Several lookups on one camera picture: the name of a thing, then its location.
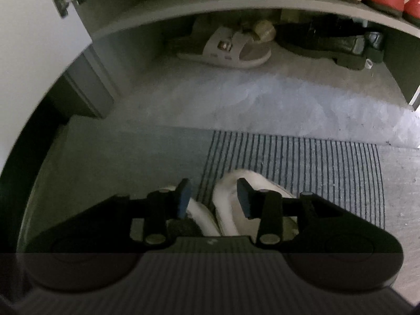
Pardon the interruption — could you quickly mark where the grey green patterned floor mat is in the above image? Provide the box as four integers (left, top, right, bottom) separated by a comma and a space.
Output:
20, 115, 386, 237

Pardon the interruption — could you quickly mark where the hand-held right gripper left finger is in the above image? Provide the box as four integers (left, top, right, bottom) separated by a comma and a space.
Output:
112, 178, 193, 246

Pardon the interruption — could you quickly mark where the white cabinet door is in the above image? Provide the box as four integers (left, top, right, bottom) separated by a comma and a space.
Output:
0, 0, 93, 171

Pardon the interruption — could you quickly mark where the beige sandal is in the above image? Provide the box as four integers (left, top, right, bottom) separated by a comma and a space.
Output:
251, 20, 278, 41
177, 26, 272, 69

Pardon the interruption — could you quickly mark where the grey shoe cabinet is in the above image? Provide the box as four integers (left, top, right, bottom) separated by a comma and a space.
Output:
49, 0, 420, 119

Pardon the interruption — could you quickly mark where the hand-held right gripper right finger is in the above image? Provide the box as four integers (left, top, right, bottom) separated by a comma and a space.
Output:
237, 177, 336, 246

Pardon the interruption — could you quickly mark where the black chunky leather shoe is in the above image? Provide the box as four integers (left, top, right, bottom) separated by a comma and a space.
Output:
295, 18, 384, 63
279, 33, 368, 71

